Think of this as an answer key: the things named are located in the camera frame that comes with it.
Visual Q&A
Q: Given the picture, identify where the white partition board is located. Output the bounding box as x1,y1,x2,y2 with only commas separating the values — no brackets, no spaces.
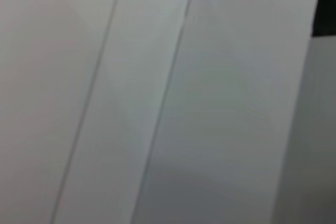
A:
131,0,322,224
270,35,336,224
0,0,124,224
51,0,197,224

